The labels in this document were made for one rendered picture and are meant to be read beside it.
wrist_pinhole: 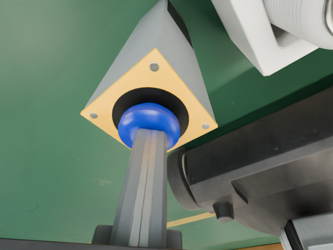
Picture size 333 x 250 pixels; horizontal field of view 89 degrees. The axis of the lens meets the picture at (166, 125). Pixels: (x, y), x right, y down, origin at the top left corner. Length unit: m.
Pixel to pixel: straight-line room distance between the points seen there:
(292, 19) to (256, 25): 0.05
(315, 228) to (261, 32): 0.50
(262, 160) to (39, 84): 0.59
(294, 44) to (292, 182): 0.34
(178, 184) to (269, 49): 0.38
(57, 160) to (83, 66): 0.46
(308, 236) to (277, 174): 0.19
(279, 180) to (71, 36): 0.58
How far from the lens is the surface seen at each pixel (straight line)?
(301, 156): 0.44
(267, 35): 0.26
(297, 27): 0.21
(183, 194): 0.51
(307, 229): 0.62
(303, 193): 0.65
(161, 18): 0.18
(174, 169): 0.51
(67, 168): 0.85
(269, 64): 0.28
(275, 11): 0.24
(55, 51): 0.50
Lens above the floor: 0.41
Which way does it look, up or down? 48 degrees down
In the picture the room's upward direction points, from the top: 179 degrees counter-clockwise
